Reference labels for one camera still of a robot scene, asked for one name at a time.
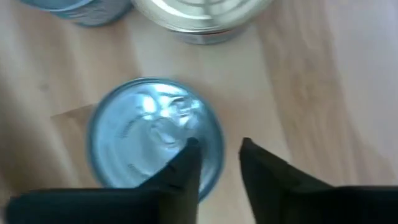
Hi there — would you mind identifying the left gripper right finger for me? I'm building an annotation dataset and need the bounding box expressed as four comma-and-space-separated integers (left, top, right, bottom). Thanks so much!
239, 138, 398, 224

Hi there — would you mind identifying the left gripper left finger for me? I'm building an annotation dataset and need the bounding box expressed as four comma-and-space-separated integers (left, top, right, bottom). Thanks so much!
6, 138, 203, 224

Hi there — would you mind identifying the teal seafood can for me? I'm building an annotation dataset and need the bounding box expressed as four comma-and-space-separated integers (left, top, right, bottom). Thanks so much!
21, 0, 132, 28

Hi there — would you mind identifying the gold-lid pink salmon can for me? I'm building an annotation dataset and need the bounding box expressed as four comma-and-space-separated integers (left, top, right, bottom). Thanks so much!
132, 0, 275, 45

